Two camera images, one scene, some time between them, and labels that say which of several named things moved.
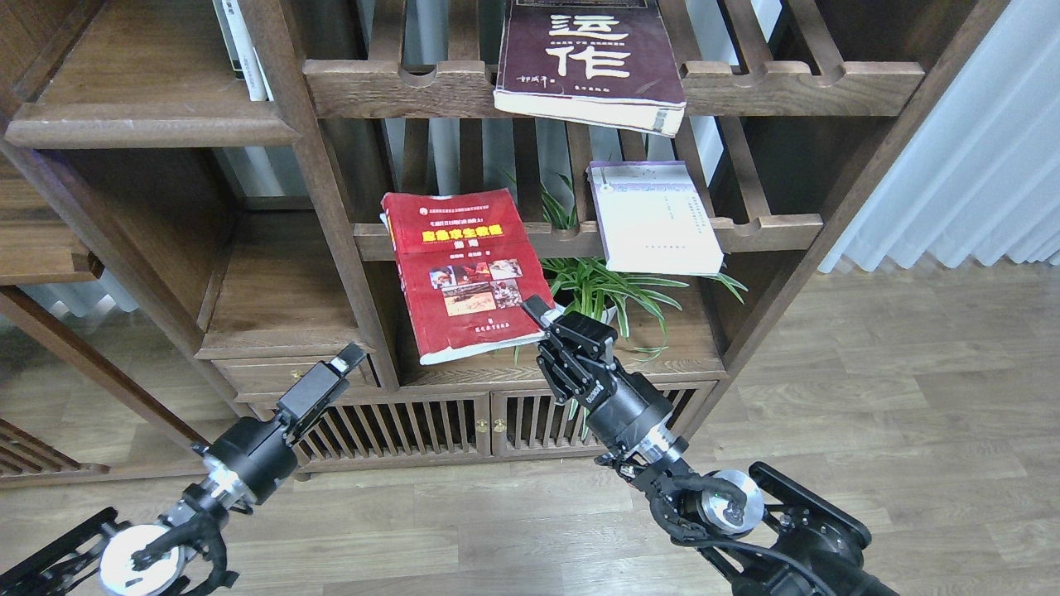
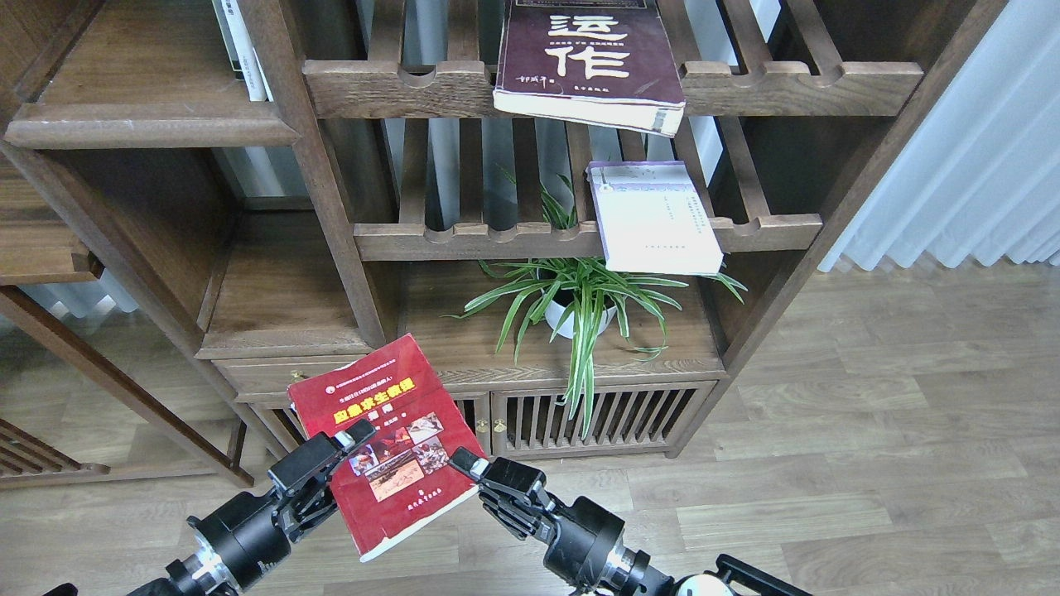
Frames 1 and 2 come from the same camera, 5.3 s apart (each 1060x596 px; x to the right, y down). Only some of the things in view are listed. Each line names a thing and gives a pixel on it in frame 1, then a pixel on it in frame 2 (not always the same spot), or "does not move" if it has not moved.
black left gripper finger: x=297 y=406 -> x=318 y=453
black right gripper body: x=623 y=410 -> x=581 y=535
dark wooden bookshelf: x=275 y=182 does not move
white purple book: x=650 y=221 does not move
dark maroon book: x=612 y=61 does not move
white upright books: x=240 y=50 does not move
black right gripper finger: x=543 y=311 -> x=467 y=462
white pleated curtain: x=976 y=173 does not move
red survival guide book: x=467 y=266 -> x=404 y=472
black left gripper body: x=248 y=459 -> x=249 y=535
